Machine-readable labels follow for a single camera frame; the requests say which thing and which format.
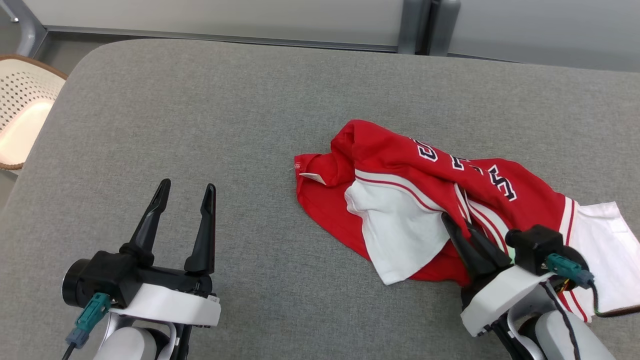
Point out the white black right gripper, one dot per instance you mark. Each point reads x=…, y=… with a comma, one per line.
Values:
x=500, y=295

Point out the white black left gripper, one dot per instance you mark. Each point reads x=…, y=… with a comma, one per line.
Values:
x=170, y=302

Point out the red and white jersey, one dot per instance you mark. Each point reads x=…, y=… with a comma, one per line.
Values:
x=400, y=165

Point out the grey curved metal leg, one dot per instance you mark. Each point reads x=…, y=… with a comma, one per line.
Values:
x=27, y=25

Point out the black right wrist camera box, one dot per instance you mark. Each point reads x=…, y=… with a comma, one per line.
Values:
x=535, y=245

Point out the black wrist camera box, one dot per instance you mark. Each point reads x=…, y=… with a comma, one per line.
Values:
x=107, y=275
x=535, y=245

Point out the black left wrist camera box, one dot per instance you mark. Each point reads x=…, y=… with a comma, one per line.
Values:
x=107, y=275

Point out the grey baseboard rail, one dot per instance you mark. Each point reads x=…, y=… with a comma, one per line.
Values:
x=225, y=37

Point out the grey metal post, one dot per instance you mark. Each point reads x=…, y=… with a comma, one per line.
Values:
x=445, y=25
x=414, y=25

